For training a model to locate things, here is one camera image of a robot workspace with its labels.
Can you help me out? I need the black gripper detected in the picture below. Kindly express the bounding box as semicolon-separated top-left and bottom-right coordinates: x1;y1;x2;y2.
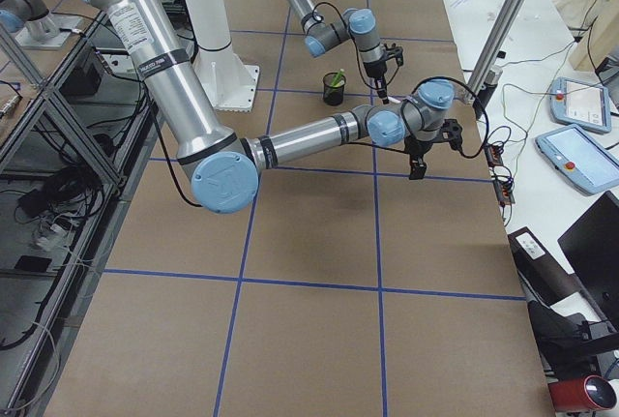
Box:
404;118;462;180
363;43;403;104

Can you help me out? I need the green highlighter pen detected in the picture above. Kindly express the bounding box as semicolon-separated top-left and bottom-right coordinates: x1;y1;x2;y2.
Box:
330;69;344;88

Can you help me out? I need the black mesh pen cup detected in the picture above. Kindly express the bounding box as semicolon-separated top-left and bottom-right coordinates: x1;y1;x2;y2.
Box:
322;72;346;106

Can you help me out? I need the near teach pendant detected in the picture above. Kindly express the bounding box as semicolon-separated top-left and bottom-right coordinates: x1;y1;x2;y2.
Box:
535;124;618;195

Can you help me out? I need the teach pendant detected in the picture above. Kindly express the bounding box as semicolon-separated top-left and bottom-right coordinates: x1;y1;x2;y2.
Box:
535;124;618;195
548;77;612;134

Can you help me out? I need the far teach pendant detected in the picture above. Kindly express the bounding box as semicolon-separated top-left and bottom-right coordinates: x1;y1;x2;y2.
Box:
548;77;612;134

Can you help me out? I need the black monitor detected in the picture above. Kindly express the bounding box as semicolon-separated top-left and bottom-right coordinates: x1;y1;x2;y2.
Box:
558;192;618;328

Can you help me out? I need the red cylinder can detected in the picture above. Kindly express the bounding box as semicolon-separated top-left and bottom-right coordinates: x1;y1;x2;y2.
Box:
548;375;618;412

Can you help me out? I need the black braided left cable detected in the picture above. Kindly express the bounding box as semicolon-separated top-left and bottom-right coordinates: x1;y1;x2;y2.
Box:
309;0;368;84

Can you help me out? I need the black braided cable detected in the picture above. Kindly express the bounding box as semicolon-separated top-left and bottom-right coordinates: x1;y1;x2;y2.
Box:
420;76;490;159
309;0;368;84

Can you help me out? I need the black braided right cable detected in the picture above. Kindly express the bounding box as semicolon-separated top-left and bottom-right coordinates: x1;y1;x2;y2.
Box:
420;76;490;159

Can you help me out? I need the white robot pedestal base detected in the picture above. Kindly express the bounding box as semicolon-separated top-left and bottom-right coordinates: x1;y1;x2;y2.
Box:
185;0;260;112

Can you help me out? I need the aluminium frame post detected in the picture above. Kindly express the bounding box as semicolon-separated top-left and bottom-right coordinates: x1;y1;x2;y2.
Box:
468;0;525;95

